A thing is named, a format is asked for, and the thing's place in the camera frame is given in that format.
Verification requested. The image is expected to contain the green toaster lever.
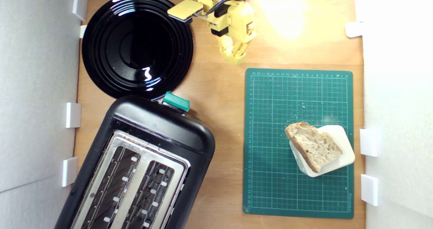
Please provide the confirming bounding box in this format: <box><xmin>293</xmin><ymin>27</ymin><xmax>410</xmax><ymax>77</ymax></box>
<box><xmin>162</xmin><ymin>91</ymin><xmax>190</xmax><ymax>112</ymax></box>

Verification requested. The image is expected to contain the brown bread slice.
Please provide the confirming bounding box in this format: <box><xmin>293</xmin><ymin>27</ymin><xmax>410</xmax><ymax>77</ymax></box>
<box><xmin>284</xmin><ymin>122</ymin><xmax>343</xmax><ymax>173</ymax></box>

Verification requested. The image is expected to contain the black two-slot toaster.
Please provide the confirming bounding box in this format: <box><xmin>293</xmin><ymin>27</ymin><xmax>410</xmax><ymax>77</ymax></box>
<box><xmin>54</xmin><ymin>94</ymin><xmax>216</xmax><ymax>229</ymax></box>

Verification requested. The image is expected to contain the black round plate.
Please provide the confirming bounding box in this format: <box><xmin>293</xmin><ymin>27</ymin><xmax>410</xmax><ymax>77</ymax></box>
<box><xmin>82</xmin><ymin>0</ymin><xmax>194</xmax><ymax>100</ymax></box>

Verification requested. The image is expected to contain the yellow gripper camera housing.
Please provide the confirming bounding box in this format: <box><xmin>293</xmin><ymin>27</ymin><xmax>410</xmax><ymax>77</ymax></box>
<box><xmin>167</xmin><ymin>0</ymin><xmax>204</xmax><ymax>22</ymax></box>

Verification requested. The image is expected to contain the white rounded block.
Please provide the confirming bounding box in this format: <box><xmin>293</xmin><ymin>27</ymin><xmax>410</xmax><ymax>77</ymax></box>
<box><xmin>289</xmin><ymin>125</ymin><xmax>356</xmax><ymax>178</ymax></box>

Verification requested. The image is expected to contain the green cutting mat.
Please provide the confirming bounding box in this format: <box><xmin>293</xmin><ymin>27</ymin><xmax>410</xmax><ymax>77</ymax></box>
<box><xmin>243</xmin><ymin>68</ymin><xmax>354</xmax><ymax>219</ymax></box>

